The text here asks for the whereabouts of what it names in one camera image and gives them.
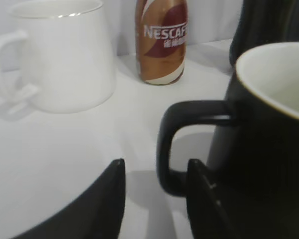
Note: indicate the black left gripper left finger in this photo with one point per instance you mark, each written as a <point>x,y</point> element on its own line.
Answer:
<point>96,214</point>

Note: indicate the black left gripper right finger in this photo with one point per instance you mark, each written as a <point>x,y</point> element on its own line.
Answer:
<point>207,216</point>

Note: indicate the black mug white inside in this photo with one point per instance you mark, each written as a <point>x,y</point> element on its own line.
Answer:
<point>254,155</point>

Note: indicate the white ceramic mug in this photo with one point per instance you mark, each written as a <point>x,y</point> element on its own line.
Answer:
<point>66,58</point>

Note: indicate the brown Nescafe coffee bottle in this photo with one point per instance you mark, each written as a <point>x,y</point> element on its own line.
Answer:
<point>161,28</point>

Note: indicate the dark cola bottle yellow cap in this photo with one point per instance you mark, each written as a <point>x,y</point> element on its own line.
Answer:
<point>265,22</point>

